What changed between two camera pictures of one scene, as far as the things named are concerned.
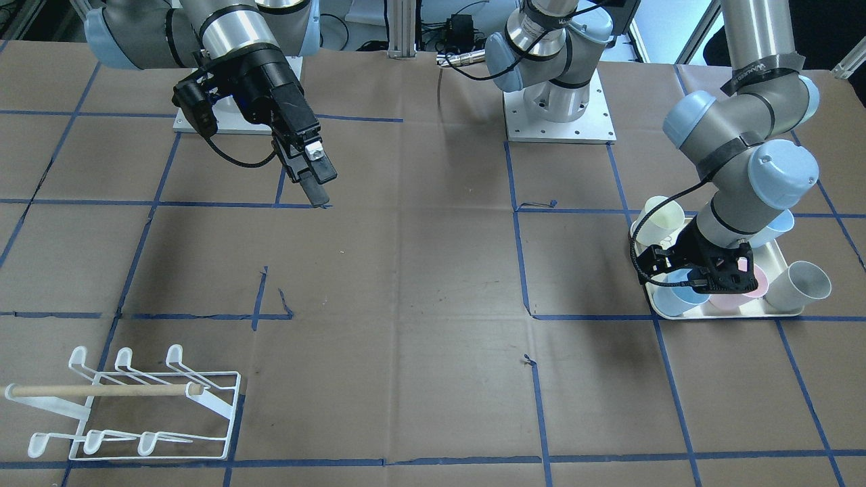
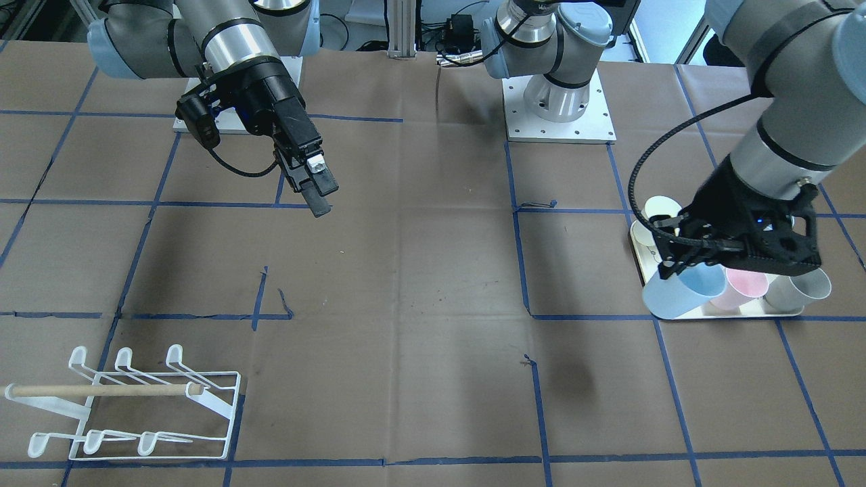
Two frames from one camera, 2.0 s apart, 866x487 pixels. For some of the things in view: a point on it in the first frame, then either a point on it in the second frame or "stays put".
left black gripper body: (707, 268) -> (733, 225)
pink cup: (733, 301) stays put
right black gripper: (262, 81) stays put
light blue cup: (674, 301) stays put
